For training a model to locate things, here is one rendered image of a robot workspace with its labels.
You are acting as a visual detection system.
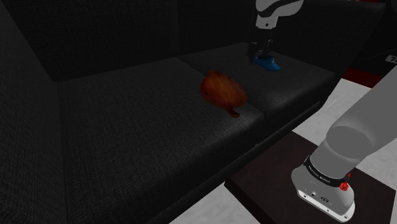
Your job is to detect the red and black furniture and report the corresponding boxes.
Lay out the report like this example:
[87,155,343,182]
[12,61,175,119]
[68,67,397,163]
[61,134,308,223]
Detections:
[342,46,397,89]

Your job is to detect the brown roast chicken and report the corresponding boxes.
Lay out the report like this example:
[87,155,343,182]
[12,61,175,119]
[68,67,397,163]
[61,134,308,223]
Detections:
[200,69,248,118]

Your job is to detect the dark fabric sofa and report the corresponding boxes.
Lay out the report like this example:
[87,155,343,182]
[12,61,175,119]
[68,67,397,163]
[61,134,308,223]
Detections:
[0,0,387,224]

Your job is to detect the blue cap-shaped object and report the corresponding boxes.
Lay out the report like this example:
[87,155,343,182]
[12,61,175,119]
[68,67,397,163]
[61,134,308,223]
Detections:
[254,55,282,72]

